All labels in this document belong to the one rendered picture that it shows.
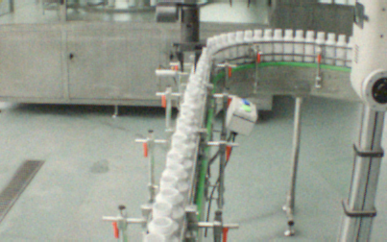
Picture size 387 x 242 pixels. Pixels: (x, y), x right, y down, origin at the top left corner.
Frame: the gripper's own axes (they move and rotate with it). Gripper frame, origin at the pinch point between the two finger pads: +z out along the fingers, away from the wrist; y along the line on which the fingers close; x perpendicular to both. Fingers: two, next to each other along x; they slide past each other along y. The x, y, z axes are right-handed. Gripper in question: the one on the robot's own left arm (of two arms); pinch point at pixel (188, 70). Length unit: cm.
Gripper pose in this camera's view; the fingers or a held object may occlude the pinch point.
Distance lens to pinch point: 160.8
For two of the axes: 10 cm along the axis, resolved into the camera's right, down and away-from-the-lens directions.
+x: 0.6, -3.5, 9.3
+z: -0.3, 9.4, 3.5
